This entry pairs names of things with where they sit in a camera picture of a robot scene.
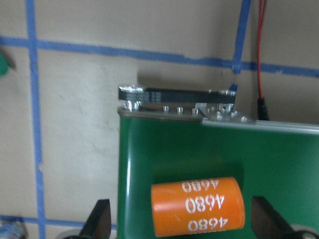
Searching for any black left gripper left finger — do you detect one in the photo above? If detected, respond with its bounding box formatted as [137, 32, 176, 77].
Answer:
[79, 199, 111, 239]

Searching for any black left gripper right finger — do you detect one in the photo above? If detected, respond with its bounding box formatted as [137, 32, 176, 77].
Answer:
[251, 196, 296, 239]

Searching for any orange cylinder with 4680 text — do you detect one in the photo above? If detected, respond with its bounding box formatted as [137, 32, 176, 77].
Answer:
[151, 177, 245, 237]

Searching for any green conveyor belt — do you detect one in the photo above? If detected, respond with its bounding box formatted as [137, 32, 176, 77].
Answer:
[117, 86, 319, 239]

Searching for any lone yellow push button switch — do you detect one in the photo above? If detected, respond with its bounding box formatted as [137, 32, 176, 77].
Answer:
[0, 221, 25, 239]

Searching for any red black power cable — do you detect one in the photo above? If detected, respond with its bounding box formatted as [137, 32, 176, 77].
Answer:
[256, 0, 271, 120]

